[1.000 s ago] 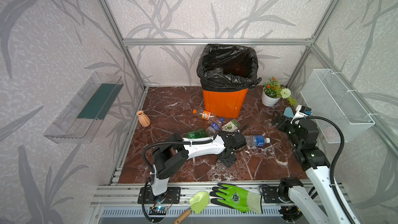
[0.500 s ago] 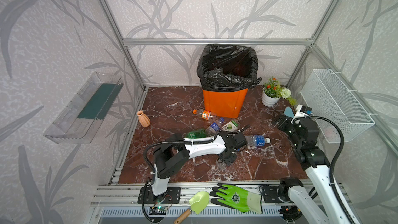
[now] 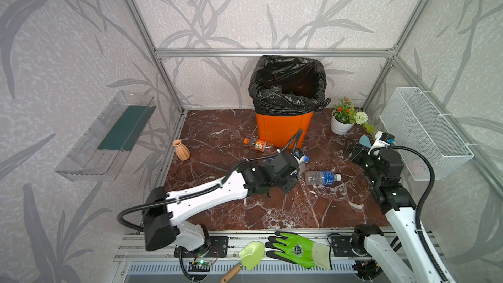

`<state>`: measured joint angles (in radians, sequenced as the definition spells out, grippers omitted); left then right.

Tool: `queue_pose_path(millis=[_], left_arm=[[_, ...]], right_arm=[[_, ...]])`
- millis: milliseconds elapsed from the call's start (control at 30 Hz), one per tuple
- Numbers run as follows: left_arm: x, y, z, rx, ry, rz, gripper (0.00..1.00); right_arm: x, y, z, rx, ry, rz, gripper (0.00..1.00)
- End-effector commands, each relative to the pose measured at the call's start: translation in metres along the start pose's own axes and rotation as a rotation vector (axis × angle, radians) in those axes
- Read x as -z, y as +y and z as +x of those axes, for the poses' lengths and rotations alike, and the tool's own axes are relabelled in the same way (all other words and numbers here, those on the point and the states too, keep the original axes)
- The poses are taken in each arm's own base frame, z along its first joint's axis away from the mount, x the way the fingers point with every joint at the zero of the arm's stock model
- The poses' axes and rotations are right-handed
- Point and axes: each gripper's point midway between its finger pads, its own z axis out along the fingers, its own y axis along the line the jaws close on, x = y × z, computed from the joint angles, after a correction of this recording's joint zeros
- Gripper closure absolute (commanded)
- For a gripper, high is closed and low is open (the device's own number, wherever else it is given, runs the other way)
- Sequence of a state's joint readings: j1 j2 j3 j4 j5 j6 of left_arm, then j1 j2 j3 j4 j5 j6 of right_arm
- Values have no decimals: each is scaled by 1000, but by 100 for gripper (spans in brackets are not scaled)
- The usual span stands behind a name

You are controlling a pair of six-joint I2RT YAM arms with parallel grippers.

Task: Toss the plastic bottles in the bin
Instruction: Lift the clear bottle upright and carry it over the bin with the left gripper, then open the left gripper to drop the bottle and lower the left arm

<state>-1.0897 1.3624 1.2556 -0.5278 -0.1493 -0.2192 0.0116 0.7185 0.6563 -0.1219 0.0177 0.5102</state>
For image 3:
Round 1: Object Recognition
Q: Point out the blue cap water bottle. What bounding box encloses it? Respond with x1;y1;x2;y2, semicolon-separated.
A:
297;155;309;177

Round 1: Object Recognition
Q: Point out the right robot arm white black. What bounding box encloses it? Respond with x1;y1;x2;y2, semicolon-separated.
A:
345;136;455;282

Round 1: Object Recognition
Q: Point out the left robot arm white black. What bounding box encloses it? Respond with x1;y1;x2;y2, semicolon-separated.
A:
142;149;309;251

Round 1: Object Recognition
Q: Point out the orange cap bottle near bin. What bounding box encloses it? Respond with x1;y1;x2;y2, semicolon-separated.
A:
244;138;276;155

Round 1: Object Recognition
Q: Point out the orange trash bin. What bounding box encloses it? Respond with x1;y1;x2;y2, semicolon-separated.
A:
256;112;314;148

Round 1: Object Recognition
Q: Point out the black bin liner bag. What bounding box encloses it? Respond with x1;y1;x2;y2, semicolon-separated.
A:
248;55;331;117

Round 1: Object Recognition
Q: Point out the light blue garden trowel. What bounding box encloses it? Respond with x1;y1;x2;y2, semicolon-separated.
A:
359;136;372;148

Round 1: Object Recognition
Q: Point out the blue label water bottle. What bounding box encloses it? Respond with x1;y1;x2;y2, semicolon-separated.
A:
305;170;342;186

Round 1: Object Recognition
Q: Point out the white pot with flowers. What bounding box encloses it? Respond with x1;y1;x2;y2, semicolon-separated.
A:
331;97;376;135

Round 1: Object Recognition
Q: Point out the green work glove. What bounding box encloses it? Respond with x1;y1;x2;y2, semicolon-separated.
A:
265;231;331;271

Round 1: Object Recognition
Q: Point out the light green garden trowel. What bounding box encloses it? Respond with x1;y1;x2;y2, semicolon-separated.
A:
220;241;265;283

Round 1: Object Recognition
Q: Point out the peach ceramic vase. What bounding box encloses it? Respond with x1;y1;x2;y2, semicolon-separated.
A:
172;140;191;161

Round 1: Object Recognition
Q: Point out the small circuit board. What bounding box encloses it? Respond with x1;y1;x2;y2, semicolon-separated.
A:
187;259;216;273

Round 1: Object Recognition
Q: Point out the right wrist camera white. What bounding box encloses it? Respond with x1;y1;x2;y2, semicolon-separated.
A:
368;131;395;155

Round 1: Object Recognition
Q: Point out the white wire mesh basket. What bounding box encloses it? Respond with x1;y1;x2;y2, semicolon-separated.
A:
380;86;474;180

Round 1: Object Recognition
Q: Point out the clear acrylic wall shelf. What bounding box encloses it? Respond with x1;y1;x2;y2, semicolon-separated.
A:
55;91;157;182

